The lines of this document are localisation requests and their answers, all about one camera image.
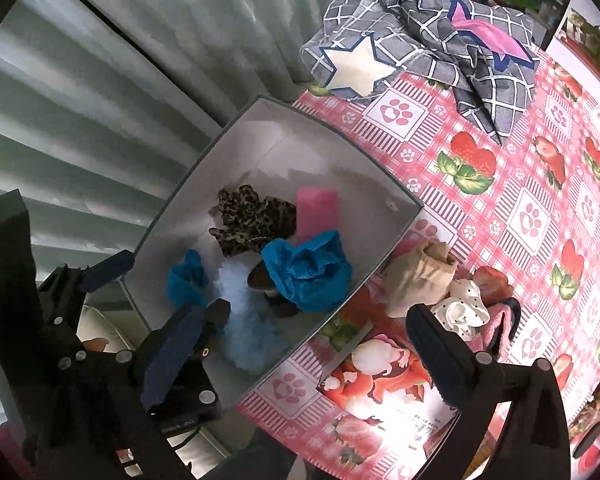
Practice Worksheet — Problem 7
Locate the white polka dot scrunchie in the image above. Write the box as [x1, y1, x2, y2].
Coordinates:
[430, 278, 490, 342]

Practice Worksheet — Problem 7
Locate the light blue fluffy cloth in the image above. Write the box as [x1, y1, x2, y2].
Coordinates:
[213, 252, 289, 375]

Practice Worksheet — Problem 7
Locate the purple dark sock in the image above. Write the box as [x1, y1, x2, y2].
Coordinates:
[247, 261, 299, 318]

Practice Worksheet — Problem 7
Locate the beige knitted sock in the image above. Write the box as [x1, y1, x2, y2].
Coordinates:
[384, 240, 458, 318]

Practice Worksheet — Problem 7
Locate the leopard print scrunchie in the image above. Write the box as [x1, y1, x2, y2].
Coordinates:
[209, 184, 297, 258]

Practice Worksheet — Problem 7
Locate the pink cloth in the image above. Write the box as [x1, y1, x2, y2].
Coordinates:
[296, 186, 339, 243]

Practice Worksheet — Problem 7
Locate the pink striped dark sock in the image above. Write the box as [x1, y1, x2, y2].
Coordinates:
[468, 297, 521, 360]

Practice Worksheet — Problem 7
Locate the orange white tissue pack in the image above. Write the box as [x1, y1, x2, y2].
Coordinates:
[317, 328, 456, 448]

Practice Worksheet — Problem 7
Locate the red round tray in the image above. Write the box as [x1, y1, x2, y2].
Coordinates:
[569, 385, 600, 479]

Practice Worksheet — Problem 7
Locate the white storage box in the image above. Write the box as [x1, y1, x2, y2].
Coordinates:
[123, 96, 422, 408]

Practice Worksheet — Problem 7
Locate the pink strawberry paw tablecloth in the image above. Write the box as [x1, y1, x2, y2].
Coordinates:
[238, 55, 600, 479]

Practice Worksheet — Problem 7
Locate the grey plaid star cloth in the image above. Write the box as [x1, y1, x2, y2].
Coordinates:
[300, 0, 539, 144]

